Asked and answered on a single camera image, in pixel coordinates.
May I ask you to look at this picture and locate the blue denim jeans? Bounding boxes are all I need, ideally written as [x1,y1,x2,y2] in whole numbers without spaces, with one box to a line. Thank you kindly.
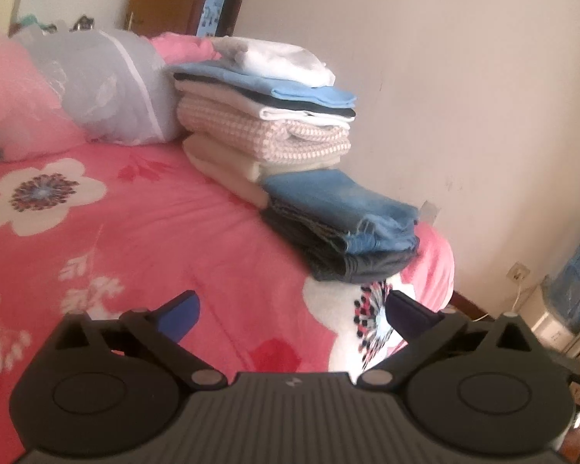
[262,169,419,254]

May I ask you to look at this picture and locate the stack of folded pink clothes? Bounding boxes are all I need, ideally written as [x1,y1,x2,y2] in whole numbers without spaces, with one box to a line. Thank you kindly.
[152,32,356,208]

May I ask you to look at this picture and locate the white water dispenser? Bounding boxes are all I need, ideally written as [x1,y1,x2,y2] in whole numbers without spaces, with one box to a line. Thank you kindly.
[533,244,580,351]

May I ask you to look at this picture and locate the red floral bed blanket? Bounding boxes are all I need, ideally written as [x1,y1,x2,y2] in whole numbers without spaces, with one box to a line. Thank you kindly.
[0,143,455,463]

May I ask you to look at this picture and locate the pink floral duvet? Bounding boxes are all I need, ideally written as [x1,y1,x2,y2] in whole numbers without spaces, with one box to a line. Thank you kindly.
[0,25,217,162]

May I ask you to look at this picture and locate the white wall socket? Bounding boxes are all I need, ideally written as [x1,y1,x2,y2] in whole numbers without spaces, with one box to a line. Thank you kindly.
[506,262,530,284]

